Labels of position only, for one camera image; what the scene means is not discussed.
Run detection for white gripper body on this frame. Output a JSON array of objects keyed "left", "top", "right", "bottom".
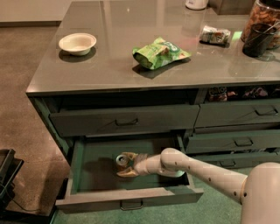
[{"left": 133, "top": 154, "right": 149, "bottom": 176}]

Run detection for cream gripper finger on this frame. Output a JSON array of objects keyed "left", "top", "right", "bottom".
[
  {"left": 117, "top": 166, "right": 138, "bottom": 178},
  {"left": 122, "top": 152, "right": 137, "bottom": 161}
]

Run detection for orange soda can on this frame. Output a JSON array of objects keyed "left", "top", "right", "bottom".
[{"left": 115, "top": 154, "right": 130, "bottom": 171}]

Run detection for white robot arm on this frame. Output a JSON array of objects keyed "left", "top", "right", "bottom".
[{"left": 116, "top": 148, "right": 280, "bottom": 224}]

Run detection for open middle left drawer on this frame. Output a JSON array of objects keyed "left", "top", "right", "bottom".
[{"left": 56, "top": 133, "right": 204, "bottom": 213}]

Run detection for top left drawer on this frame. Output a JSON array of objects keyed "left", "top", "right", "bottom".
[{"left": 50, "top": 104, "right": 200, "bottom": 137}]

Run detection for top right drawer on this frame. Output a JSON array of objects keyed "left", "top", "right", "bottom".
[{"left": 195, "top": 99, "right": 280, "bottom": 128}]

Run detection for green chip bag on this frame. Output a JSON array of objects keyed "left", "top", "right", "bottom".
[{"left": 132, "top": 37, "right": 191, "bottom": 70}]

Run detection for snack bags in shelf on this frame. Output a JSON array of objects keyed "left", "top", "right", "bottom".
[{"left": 206, "top": 85, "right": 280, "bottom": 102}]

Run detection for black equipment on floor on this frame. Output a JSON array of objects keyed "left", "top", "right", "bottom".
[{"left": 0, "top": 149, "right": 24, "bottom": 211}]

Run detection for white paper bowl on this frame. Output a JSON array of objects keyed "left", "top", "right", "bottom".
[{"left": 59, "top": 33, "right": 97, "bottom": 56}]

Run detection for small silver snack packet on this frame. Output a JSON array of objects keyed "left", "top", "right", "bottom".
[{"left": 199, "top": 25, "right": 231, "bottom": 46}]

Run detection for white container on counter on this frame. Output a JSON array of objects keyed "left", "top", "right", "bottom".
[{"left": 185, "top": 0, "right": 209, "bottom": 11}]

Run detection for black cup on counter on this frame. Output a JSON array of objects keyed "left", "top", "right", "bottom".
[{"left": 242, "top": 24, "right": 277, "bottom": 58}]

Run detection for glass jar of snacks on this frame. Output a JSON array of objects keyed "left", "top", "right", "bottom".
[{"left": 241, "top": 0, "right": 280, "bottom": 50}]

